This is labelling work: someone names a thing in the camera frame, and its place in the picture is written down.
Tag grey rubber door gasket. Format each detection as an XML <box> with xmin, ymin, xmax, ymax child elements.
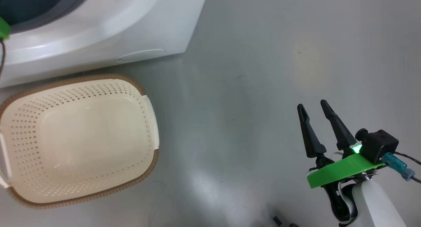
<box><xmin>0</xmin><ymin>0</ymin><xmax>92</xmax><ymax>33</ymax></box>

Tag round white filter cover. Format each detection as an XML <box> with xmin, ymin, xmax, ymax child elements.
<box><xmin>117</xmin><ymin>49</ymin><xmax>166</xmax><ymax>62</ymax></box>

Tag right camera cable teal plug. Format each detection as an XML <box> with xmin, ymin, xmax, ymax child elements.
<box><xmin>382</xmin><ymin>151</ymin><xmax>421</xmax><ymax>184</ymax></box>

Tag white front-load washing machine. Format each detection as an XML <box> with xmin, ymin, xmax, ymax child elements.
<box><xmin>0</xmin><ymin>0</ymin><xmax>209</xmax><ymax>88</ymax></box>

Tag cream perforated laundry basket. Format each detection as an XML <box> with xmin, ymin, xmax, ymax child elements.
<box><xmin>0</xmin><ymin>74</ymin><xmax>160</xmax><ymax>210</ymax></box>

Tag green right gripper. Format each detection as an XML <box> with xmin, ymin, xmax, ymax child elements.
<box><xmin>297</xmin><ymin>100</ymin><xmax>385</xmax><ymax>225</ymax></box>

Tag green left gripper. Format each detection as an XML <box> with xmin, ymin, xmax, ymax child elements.
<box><xmin>0</xmin><ymin>16</ymin><xmax>12</xmax><ymax>40</ymax></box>

